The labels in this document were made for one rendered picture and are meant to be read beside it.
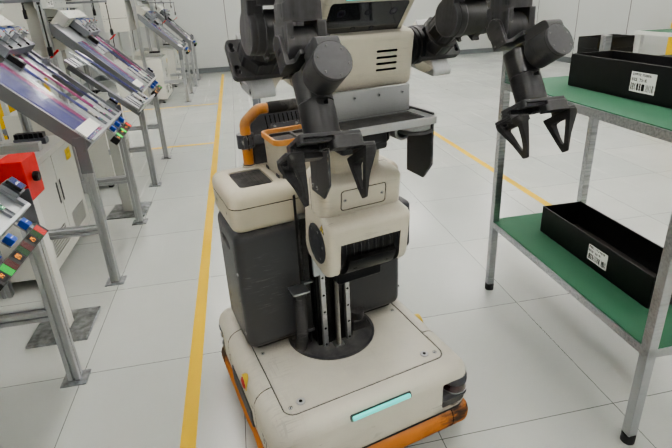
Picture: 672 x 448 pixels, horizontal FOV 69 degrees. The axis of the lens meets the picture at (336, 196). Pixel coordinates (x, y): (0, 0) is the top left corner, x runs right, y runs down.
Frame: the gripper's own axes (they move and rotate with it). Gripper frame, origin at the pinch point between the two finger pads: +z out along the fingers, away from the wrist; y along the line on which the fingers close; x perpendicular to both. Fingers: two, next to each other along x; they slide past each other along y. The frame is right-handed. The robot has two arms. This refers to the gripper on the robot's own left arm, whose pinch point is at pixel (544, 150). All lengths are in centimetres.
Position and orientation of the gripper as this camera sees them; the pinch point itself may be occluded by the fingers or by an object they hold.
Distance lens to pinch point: 99.2
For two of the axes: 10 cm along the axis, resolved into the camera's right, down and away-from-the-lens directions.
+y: 9.1, -1.5, 3.7
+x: -3.4, 1.9, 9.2
